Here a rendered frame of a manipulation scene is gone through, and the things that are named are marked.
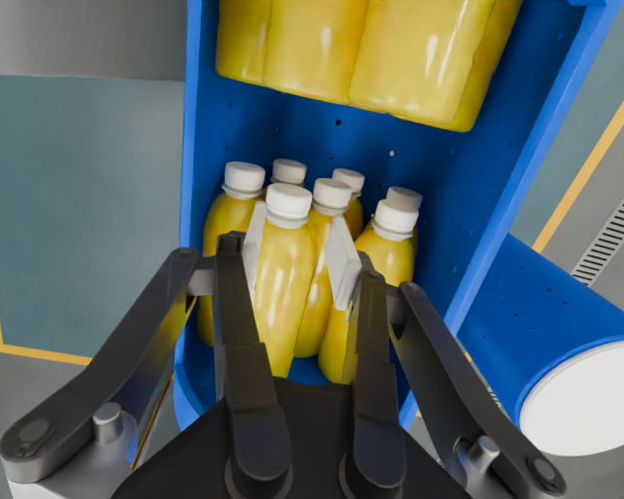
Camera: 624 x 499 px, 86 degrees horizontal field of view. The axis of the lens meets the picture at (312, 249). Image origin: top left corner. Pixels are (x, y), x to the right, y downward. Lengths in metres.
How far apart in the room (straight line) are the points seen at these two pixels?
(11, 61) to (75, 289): 1.46
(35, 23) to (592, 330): 0.93
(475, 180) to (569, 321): 0.41
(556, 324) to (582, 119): 1.24
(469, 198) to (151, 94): 1.29
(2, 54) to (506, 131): 0.58
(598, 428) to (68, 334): 2.08
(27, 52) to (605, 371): 0.96
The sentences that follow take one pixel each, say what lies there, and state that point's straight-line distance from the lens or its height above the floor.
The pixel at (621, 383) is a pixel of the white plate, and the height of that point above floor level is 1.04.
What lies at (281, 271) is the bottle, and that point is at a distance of 0.28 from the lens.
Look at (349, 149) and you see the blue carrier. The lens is 0.45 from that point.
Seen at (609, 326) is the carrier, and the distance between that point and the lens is 0.73.
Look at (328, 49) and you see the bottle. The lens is 0.25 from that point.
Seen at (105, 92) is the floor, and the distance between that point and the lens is 1.56.
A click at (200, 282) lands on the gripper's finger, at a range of 0.16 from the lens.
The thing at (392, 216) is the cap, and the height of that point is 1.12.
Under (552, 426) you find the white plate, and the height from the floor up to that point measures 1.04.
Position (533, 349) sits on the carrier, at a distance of 0.71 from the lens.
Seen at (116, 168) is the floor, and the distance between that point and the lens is 1.60.
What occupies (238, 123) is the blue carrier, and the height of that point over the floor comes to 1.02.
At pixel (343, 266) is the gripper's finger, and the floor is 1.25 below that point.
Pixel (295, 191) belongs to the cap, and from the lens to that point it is 0.29.
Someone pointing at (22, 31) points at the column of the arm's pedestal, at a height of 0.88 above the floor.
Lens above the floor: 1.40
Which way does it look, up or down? 63 degrees down
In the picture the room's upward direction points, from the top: 173 degrees clockwise
